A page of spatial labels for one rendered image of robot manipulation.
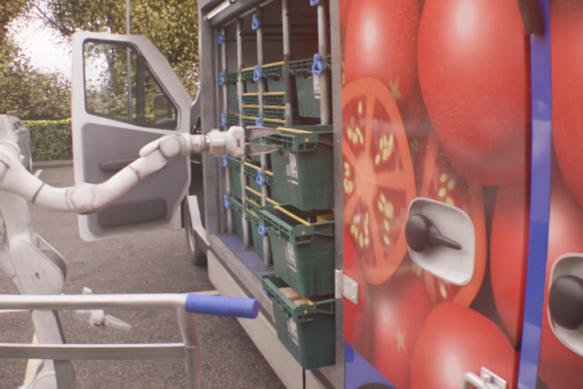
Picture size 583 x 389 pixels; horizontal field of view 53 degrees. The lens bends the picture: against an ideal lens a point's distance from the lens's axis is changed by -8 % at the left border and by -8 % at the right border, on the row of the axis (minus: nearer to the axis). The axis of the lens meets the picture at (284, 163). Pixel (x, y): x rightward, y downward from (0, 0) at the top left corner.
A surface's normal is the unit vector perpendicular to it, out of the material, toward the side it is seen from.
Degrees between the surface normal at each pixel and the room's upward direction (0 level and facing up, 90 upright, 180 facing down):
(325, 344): 96
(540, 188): 90
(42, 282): 90
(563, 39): 90
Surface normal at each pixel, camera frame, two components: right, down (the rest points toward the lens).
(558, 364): -0.95, 0.06
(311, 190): 0.30, 0.10
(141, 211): 0.62, 0.07
